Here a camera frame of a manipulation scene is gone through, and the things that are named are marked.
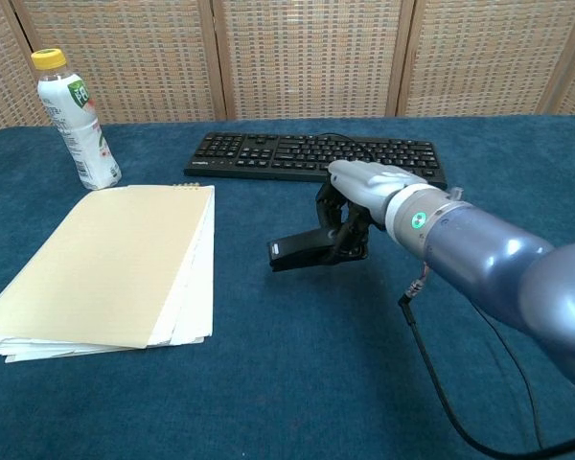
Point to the blue velvet tablecloth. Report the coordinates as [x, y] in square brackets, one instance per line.
[268, 359]

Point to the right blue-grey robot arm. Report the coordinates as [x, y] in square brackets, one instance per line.
[498, 259]

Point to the cream paper notepad stack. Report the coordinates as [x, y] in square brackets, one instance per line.
[105, 263]

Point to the black computer keyboard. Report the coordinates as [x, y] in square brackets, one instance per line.
[268, 155]

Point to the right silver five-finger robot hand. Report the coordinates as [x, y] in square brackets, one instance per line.
[364, 184]

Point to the black stapler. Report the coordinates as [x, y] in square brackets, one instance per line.
[297, 245]

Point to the yellow-capped white drink bottle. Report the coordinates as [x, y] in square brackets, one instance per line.
[84, 139]

